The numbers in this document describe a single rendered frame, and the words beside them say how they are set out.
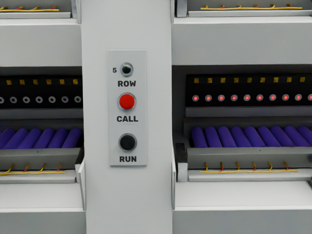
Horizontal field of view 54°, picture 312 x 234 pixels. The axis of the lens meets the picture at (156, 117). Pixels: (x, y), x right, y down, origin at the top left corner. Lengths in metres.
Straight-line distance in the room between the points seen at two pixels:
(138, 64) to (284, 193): 0.22
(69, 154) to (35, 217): 0.09
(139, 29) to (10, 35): 0.14
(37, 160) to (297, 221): 0.32
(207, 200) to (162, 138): 0.09
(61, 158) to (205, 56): 0.22
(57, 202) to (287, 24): 0.32
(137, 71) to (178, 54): 0.05
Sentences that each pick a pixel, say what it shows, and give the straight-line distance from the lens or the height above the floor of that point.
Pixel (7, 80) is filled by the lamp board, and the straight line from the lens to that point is 0.53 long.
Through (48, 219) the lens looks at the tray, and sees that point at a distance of 0.38.
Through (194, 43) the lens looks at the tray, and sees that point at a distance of 0.34.
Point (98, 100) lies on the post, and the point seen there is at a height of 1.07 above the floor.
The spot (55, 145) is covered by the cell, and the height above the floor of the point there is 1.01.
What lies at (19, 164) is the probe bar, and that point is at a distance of 0.44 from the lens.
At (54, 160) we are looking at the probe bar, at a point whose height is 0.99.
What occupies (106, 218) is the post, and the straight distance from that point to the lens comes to 0.36.
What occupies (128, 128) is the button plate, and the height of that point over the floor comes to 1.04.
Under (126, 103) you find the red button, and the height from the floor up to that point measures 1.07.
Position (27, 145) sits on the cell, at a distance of 0.47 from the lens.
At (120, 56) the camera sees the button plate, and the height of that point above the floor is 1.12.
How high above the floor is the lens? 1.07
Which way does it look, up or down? 4 degrees down
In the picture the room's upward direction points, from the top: 1 degrees counter-clockwise
